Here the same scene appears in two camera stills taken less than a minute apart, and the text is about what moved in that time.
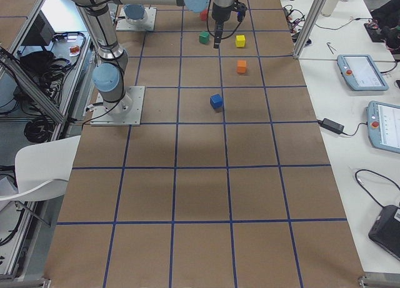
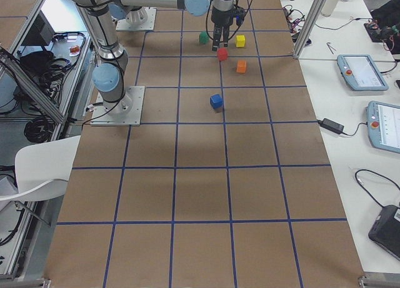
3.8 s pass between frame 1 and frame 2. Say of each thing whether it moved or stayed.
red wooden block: moved
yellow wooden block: stayed
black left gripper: stayed
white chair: stayed
